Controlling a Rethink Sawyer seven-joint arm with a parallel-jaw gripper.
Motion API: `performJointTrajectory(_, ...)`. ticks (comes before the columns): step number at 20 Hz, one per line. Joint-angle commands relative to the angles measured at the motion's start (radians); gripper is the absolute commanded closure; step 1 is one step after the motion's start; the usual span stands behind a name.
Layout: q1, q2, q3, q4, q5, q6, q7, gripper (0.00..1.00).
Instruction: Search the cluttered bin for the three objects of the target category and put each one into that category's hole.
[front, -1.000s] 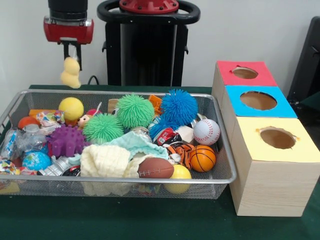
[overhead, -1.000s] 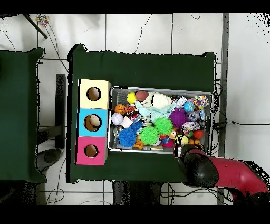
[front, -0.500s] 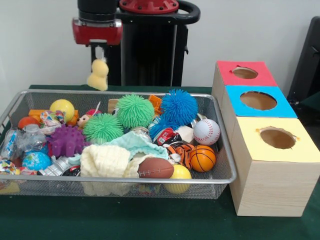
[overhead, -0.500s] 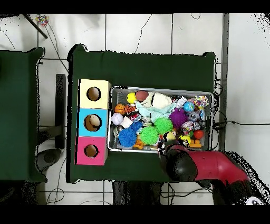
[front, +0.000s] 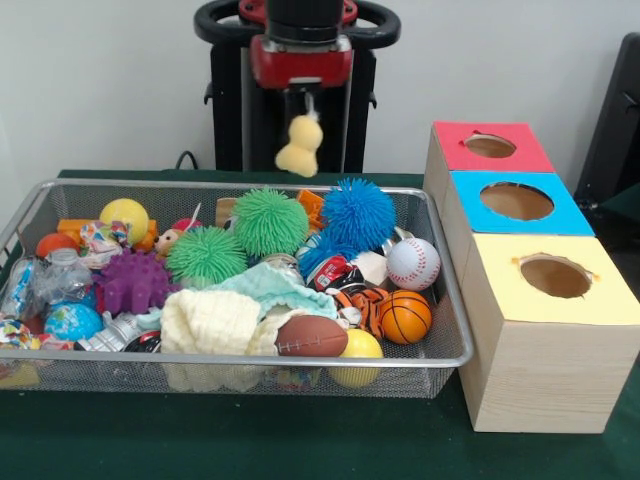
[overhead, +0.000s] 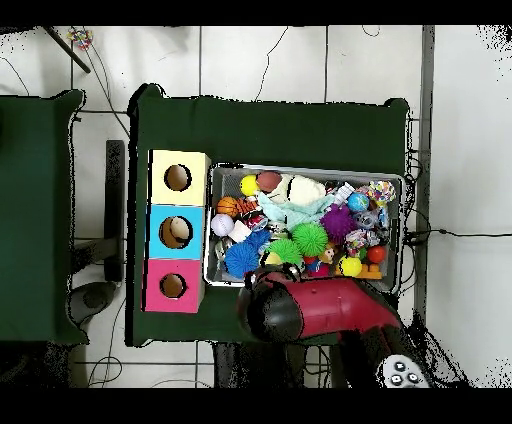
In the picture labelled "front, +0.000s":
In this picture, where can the cream knitted cloth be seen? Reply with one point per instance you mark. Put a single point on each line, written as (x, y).
(210, 320)

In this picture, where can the orange basketball toy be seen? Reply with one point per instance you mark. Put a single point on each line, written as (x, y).
(405, 316)

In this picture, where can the green spiky rubber ball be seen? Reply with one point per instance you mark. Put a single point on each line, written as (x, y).
(205, 257)
(270, 222)

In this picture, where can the purple knobbly ball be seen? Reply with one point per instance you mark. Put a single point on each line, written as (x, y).
(132, 282)

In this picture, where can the white baseball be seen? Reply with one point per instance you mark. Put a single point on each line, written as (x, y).
(412, 264)

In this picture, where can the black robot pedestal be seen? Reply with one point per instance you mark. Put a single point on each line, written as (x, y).
(230, 100)

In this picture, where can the black upright panel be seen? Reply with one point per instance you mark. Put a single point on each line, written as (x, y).
(615, 115)

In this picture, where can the silver mesh bin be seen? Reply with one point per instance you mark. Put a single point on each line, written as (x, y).
(400, 375)

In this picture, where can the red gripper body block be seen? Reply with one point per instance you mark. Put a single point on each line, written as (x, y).
(305, 65)

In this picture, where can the yellow smooth ball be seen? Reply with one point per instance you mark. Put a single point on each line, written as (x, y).
(362, 345)

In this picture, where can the dark green tablecloth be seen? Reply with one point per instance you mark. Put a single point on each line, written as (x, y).
(250, 440)

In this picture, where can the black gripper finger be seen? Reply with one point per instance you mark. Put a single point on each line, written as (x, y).
(316, 95)
(294, 102)

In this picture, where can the brown football toy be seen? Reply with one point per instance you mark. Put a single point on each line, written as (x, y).
(310, 336)

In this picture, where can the wooden three-hole box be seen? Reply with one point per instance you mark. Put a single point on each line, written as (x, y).
(540, 370)

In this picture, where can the green cloth side table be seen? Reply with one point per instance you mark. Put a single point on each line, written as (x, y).
(627, 197)

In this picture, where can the blue spiky rubber ball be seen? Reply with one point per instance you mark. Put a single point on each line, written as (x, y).
(357, 210)

